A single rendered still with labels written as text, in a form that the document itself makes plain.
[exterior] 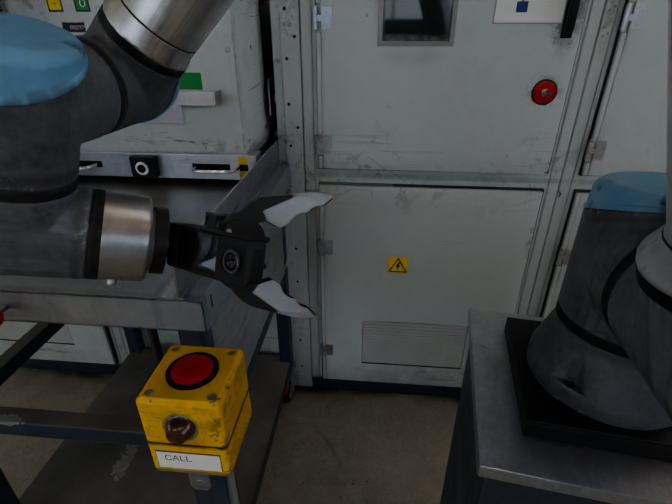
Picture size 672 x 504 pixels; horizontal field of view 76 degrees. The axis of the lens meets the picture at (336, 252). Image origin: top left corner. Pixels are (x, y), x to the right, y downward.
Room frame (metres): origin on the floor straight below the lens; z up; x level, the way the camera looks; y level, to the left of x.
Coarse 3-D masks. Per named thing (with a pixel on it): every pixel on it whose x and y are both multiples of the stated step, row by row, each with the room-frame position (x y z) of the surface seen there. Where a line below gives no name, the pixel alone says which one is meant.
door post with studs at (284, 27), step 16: (272, 0) 1.19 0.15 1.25; (288, 0) 1.18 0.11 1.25; (272, 16) 1.19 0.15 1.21; (288, 16) 1.18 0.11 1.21; (272, 32) 1.19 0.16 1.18; (288, 32) 1.19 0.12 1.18; (272, 48) 1.19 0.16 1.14; (288, 48) 1.19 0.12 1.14; (288, 64) 1.19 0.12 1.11; (288, 80) 1.19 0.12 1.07; (288, 96) 1.19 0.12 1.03; (288, 112) 1.19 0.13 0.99; (288, 128) 1.19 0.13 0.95; (288, 144) 1.19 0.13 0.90; (288, 160) 1.19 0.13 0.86; (304, 224) 1.18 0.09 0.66; (304, 240) 1.18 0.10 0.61; (304, 256) 1.18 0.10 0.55; (304, 272) 1.18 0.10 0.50; (304, 288) 1.18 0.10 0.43; (304, 304) 1.18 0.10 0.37; (304, 320) 1.18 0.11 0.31; (304, 336) 1.18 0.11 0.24; (304, 352) 1.18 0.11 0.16; (304, 368) 1.18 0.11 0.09; (304, 384) 1.19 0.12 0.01
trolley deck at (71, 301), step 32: (128, 192) 0.96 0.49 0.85; (160, 192) 0.96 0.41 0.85; (192, 192) 0.96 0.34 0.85; (224, 192) 0.96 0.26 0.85; (0, 288) 0.54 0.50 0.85; (32, 288) 0.54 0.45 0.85; (64, 288) 0.54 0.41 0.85; (96, 288) 0.54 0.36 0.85; (128, 288) 0.54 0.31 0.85; (160, 288) 0.54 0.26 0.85; (192, 288) 0.54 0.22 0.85; (224, 288) 0.60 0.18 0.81; (32, 320) 0.53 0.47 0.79; (64, 320) 0.53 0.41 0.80; (96, 320) 0.52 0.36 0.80; (128, 320) 0.52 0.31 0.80; (160, 320) 0.52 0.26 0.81; (192, 320) 0.51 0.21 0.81
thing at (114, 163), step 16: (80, 160) 1.03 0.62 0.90; (96, 160) 1.02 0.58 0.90; (112, 160) 1.02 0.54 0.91; (128, 160) 1.02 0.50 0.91; (160, 160) 1.01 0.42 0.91; (176, 160) 1.01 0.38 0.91; (192, 160) 1.00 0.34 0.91; (208, 160) 1.00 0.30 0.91; (224, 160) 1.00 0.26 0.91; (256, 160) 0.99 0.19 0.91; (128, 176) 1.02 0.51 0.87; (160, 176) 1.01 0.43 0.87; (176, 176) 1.01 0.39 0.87; (192, 176) 1.00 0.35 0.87; (208, 176) 1.00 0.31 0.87; (224, 176) 1.00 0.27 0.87
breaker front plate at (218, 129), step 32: (32, 0) 1.04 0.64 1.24; (64, 0) 1.04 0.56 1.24; (96, 0) 1.03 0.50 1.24; (224, 32) 1.01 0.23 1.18; (192, 64) 1.01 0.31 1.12; (224, 64) 1.01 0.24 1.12; (224, 96) 1.01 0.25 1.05; (128, 128) 1.03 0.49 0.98; (160, 128) 1.02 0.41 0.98; (192, 128) 1.01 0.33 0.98; (224, 128) 1.01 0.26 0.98
